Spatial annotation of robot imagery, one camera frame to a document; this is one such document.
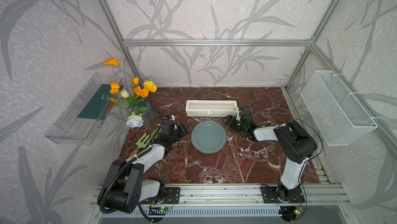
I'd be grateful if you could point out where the green garden trowel yellow handle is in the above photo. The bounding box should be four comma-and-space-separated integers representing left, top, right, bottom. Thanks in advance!
149, 127, 161, 142

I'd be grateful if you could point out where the flower bouquet in glass vase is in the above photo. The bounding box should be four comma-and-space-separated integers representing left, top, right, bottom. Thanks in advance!
110, 77, 157, 128

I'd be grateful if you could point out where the white plastic wrap dispenser box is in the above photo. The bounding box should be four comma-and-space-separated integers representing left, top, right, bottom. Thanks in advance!
186, 100, 238, 112

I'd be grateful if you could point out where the red pen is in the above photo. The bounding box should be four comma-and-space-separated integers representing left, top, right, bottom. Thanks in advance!
106, 98, 116, 114

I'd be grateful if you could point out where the white wire mesh basket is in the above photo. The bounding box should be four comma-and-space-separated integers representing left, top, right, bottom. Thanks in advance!
301, 71, 378, 146

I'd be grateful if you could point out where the clear acrylic wall shelf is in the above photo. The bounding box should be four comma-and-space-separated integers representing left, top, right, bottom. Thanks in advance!
44, 73, 124, 145

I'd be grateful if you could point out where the dark green notebook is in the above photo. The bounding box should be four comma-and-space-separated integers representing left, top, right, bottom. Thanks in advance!
77, 84, 115, 121

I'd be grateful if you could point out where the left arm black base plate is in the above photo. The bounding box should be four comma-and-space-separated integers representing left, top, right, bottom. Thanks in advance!
139, 187, 181, 204

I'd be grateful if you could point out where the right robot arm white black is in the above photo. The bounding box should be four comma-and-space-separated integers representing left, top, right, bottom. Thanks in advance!
222, 108, 317, 203

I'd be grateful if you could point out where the green garden fork wooden handle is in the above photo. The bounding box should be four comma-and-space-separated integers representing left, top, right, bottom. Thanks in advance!
128, 134, 151, 159

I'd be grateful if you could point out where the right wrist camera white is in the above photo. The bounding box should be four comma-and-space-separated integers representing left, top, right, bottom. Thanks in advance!
236, 108, 241, 121

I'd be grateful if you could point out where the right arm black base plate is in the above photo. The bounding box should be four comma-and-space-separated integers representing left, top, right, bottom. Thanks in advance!
260, 184, 306, 204

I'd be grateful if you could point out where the right small circuit board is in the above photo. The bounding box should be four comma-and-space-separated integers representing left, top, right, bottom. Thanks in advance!
294, 206, 305, 215

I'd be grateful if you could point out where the grey-green round plate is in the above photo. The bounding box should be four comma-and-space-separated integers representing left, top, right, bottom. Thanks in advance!
191, 121, 227, 154

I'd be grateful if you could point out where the left green circuit board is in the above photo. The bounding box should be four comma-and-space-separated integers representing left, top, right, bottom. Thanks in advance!
149, 206, 173, 214

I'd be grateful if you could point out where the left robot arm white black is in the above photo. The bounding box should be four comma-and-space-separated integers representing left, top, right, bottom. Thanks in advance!
97, 119, 189, 214

